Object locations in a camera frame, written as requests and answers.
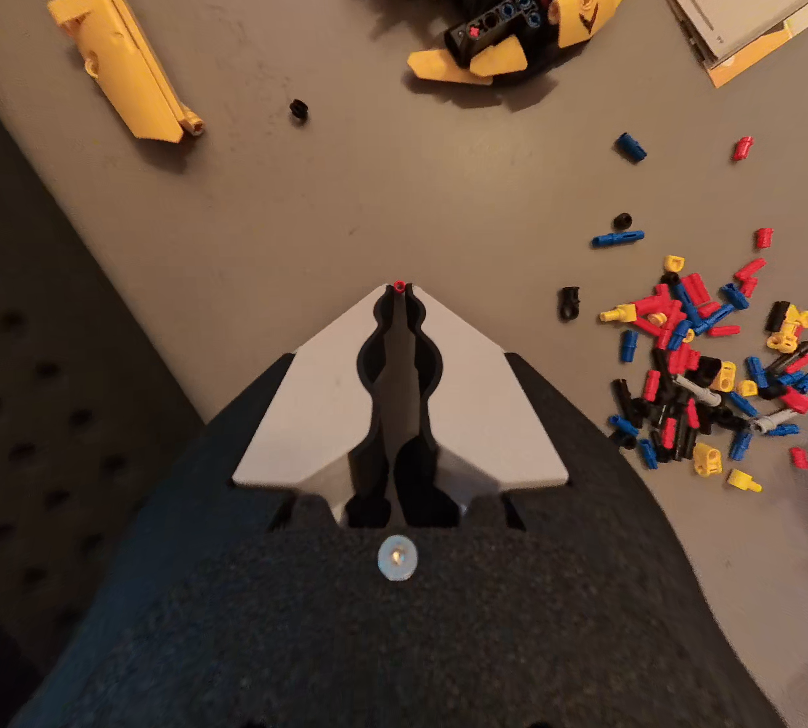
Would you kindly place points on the short blue pin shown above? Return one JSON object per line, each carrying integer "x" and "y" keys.
{"x": 631, "y": 146}

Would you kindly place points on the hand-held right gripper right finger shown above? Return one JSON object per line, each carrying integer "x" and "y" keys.
{"x": 498, "y": 419}

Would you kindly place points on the yellow curved panel piece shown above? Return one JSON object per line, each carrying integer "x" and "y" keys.
{"x": 126, "y": 59}

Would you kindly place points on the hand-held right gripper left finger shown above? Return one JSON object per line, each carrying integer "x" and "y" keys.
{"x": 303, "y": 419}

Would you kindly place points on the grey desk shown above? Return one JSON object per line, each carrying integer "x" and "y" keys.
{"x": 379, "y": 185}

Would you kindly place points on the small black pin connector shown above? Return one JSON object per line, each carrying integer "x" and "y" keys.
{"x": 298, "y": 110}

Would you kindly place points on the yellow axle connector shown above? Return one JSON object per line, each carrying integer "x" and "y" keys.
{"x": 618, "y": 315}

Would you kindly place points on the pile of small coloured pins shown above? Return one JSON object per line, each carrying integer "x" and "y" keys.
{"x": 682, "y": 299}

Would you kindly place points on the long blue pin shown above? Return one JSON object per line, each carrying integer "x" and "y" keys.
{"x": 618, "y": 239}

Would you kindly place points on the yellow toy brick car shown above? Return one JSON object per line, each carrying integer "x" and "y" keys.
{"x": 505, "y": 2}

